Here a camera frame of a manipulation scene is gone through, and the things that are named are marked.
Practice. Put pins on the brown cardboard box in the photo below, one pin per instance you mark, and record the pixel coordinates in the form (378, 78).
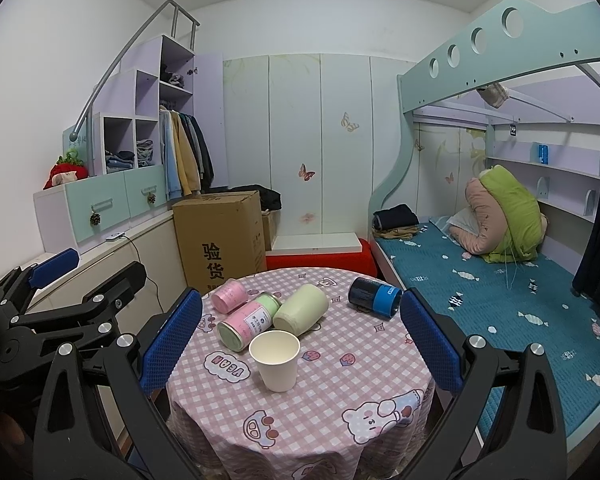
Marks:
(220, 236)

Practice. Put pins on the white butterfly wardrobe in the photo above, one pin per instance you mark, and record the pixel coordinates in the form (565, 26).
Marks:
(323, 130)

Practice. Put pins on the teal drawer cabinet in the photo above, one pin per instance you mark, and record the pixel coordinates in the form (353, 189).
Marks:
(81, 214)

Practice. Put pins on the white paper cup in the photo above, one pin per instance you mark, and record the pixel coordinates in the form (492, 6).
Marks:
(276, 354)

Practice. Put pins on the hanging clothes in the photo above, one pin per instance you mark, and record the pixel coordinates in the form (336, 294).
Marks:
(186, 160)

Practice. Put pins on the red strawberry plush toy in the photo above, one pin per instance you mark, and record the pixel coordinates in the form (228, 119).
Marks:
(68, 168)

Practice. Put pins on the folded dark clothes pile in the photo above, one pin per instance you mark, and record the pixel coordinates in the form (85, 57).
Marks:
(396, 222)

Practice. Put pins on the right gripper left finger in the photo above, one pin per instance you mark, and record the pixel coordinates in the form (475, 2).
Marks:
(65, 445)

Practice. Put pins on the purple stair shelf unit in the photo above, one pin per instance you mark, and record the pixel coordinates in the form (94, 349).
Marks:
(160, 72)

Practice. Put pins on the pale green fuzzy cup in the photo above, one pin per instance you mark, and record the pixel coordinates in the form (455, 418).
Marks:
(302, 310)

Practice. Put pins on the pink checkered tablecloth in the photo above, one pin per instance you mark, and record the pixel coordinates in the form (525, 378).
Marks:
(360, 402)

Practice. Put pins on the pink fuzzy cup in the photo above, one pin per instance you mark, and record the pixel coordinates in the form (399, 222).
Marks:
(229, 297)

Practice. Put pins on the pink green lidded jar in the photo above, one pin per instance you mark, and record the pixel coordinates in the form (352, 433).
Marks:
(255, 317)

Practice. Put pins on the red storage bench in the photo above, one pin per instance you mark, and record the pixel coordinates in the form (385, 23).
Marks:
(342, 251)

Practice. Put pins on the green pink plush pillow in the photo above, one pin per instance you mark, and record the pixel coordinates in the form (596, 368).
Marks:
(502, 222)

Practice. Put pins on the blue box on shelf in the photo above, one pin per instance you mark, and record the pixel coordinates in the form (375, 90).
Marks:
(542, 153)

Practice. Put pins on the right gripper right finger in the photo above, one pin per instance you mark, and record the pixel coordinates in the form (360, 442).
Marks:
(527, 439)

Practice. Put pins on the teal patterned bed mattress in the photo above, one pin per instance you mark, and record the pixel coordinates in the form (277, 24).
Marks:
(512, 305)

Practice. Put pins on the teal bunk bed frame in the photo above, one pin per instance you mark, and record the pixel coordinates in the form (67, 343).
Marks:
(516, 77)

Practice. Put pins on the cream low cabinet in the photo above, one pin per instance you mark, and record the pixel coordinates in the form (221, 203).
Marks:
(153, 244)

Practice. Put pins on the black blue cylinder cup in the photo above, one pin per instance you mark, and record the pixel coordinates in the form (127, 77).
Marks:
(375, 298)

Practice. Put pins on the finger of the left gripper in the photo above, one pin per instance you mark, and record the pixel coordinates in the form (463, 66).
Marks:
(106, 300)
(45, 273)

